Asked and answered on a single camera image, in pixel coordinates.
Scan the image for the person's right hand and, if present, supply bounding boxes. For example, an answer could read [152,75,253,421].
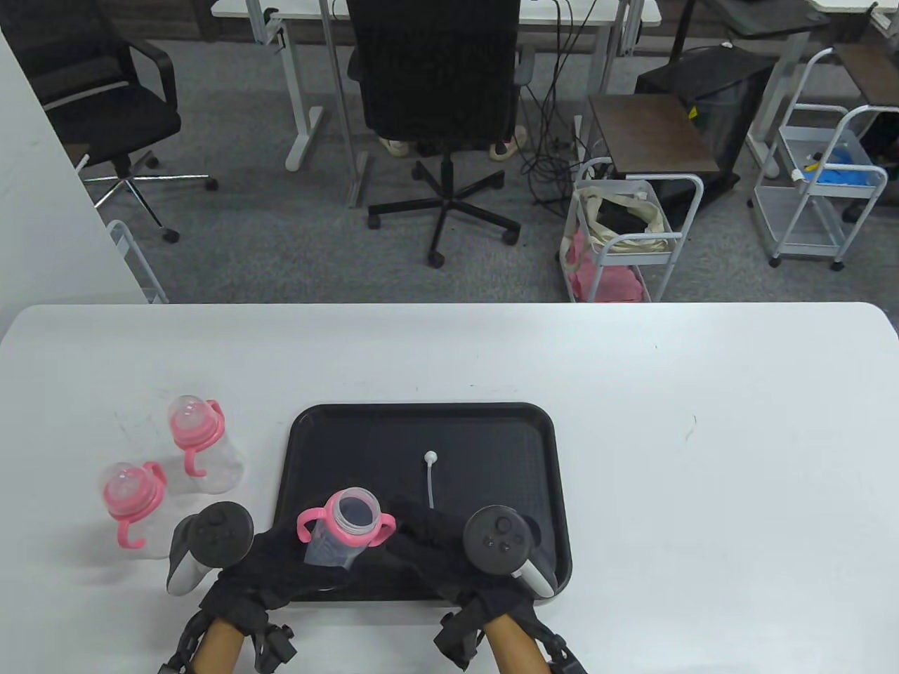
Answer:
[383,495,536,619]

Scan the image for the person's left hand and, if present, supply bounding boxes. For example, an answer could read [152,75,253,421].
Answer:
[200,525,352,623]

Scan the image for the clear baby bottle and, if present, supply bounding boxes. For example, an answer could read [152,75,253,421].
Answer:
[303,487,383,573]
[105,491,192,560]
[176,432,247,496]

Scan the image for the person's left forearm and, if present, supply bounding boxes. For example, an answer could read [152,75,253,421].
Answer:
[191,618,243,674]

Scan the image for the person's right forearm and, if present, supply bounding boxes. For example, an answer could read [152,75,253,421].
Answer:
[488,614,550,674]

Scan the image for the black and white controller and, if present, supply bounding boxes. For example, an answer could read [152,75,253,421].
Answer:
[462,505,560,600]
[166,502,255,596]

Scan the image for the black plastic tray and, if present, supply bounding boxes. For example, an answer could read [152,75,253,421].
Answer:
[265,402,573,609]

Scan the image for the pink bag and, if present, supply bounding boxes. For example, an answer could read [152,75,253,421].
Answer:
[560,232,650,304]

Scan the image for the white trolley cart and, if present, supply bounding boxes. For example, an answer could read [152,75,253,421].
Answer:
[748,46,891,271]
[560,156,705,304]

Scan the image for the beige tote bag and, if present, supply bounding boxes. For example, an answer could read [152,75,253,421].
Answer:
[579,186,671,253]

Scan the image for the white partition board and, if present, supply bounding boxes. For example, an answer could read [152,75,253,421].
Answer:
[0,32,150,336]

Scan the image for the brown side table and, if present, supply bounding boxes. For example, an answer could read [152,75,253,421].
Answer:
[587,91,742,204]

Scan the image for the black high-back office chair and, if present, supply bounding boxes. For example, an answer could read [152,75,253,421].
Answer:
[346,0,538,269]

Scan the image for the black office chair with armrests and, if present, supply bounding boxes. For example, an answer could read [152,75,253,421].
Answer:
[0,0,220,244]

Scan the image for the blue cloth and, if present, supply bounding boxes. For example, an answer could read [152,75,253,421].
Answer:
[794,144,887,187]

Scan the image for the white desk with legs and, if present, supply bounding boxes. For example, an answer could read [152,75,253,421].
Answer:
[211,0,662,209]

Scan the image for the black desk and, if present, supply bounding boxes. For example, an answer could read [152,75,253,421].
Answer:
[667,0,833,67]

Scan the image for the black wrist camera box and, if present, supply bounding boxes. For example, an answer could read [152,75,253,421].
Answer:
[537,621,589,674]

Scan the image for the aluminium frame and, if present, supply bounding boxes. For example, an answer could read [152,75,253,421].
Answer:
[317,0,372,209]

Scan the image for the bundle of black cables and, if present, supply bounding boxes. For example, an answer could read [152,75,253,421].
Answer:
[516,0,598,204]

